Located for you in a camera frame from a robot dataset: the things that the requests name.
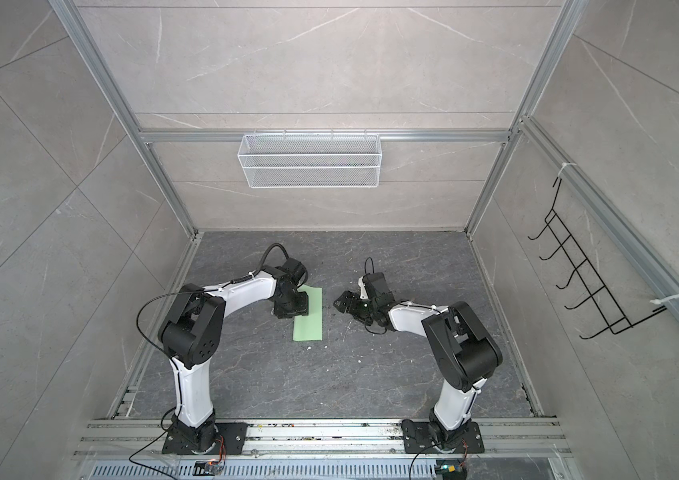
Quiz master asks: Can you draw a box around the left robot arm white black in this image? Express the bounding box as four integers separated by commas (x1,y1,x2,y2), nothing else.
158,258,309,452

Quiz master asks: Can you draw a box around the small circuit board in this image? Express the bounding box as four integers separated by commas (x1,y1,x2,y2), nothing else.
435,461,469,480
192,460,225,476

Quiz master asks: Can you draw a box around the white wire mesh basket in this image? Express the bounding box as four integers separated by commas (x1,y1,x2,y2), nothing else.
237,133,383,189

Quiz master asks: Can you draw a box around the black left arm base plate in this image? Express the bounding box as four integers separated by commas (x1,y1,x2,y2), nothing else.
161,422,248,455

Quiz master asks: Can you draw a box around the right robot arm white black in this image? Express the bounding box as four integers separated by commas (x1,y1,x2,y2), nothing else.
333,272,503,454

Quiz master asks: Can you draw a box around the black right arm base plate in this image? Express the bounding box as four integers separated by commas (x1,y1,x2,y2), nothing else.
401,419,485,454

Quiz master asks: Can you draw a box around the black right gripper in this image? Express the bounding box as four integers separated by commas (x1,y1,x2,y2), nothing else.
333,291,381,324

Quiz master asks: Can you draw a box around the right small circuit board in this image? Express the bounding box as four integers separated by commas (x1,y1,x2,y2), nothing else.
435,461,469,480

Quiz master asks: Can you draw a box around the left small circuit board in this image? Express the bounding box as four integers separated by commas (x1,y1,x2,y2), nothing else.
192,460,225,476

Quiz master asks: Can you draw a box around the light green paper sheet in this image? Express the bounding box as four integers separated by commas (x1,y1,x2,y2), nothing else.
292,286,322,342

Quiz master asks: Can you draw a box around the black wire hook rack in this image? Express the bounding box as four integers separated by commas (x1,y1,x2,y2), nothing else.
527,178,667,340

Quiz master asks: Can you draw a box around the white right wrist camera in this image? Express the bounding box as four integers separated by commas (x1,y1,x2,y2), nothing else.
359,278,369,301

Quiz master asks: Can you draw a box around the aluminium frame rail front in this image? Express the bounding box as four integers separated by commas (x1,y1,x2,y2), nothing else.
72,418,573,459

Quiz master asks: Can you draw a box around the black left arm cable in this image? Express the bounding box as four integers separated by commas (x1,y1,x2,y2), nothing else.
257,242,292,274

